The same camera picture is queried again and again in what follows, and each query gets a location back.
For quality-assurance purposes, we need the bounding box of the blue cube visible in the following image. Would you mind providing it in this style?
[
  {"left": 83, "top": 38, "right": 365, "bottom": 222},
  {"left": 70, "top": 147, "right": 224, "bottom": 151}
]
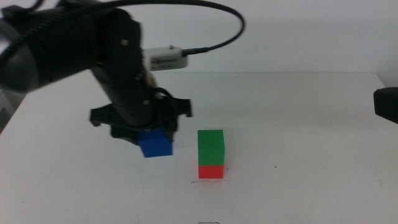
[{"left": 137, "top": 127, "right": 174, "bottom": 159}]

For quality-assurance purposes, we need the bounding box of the green cube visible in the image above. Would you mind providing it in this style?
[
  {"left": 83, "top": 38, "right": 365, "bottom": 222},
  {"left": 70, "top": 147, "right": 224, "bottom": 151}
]
[{"left": 197, "top": 129, "right": 225, "bottom": 166}]

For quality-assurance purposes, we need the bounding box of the red cube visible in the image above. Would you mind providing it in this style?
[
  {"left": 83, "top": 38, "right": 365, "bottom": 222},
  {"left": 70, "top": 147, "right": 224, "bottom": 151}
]
[{"left": 198, "top": 164, "right": 224, "bottom": 180}]

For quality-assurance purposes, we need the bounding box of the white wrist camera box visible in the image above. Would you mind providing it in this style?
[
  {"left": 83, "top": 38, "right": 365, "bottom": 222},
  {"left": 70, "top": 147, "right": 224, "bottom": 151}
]
[{"left": 144, "top": 45, "right": 189, "bottom": 72}]

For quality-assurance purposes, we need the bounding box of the thin black cable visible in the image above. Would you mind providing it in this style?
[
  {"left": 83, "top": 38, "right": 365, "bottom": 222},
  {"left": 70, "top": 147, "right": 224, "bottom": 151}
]
[{"left": 102, "top": 0, "right": 246, "bottom": 57}]

